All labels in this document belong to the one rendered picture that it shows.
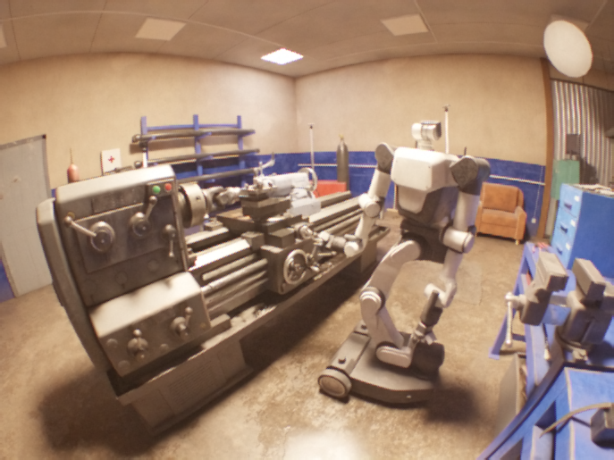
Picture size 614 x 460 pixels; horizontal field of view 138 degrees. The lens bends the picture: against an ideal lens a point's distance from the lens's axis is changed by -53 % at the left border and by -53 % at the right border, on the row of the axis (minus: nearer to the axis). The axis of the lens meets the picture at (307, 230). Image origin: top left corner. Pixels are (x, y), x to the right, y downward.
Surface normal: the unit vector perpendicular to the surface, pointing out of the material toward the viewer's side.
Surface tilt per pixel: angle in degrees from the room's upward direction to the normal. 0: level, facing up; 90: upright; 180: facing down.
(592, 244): 90
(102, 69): 90
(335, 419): 0
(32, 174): 90
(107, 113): 90
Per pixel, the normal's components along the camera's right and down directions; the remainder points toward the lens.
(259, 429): -0.04, -0.95
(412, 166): -0.86, 0.14
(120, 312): 0.39, -0.73
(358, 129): -0.61, 0.25
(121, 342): 0.79, 0.15
